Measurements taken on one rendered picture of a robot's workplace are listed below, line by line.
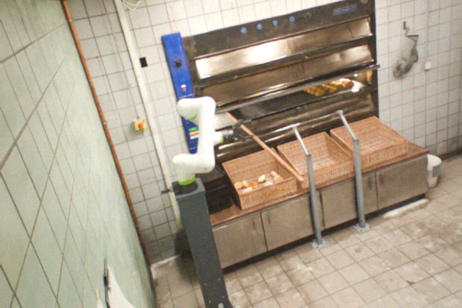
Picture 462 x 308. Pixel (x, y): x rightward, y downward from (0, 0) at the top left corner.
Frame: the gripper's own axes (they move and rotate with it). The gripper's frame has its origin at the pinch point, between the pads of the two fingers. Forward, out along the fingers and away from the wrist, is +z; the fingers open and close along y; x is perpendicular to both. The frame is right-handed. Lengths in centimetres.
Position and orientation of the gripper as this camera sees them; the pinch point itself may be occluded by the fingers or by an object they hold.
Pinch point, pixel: (251, 128)
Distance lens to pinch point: 315.3
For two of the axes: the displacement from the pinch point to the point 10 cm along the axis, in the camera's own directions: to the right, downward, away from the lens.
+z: 9.4, -2.7, 2.2
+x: 3.0, 3.0, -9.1
